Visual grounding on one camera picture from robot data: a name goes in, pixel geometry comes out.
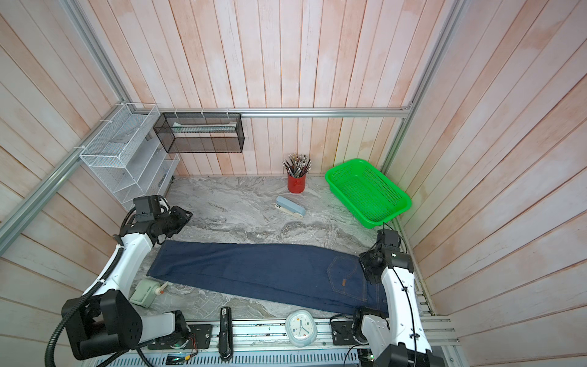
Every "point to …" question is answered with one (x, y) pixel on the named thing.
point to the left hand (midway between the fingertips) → (192, 217)
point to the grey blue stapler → (290, 207)
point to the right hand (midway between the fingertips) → (362, 261)
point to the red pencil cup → (297, 167)
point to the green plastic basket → (368, 194)
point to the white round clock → (301, 328)
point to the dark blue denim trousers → (284, 274)
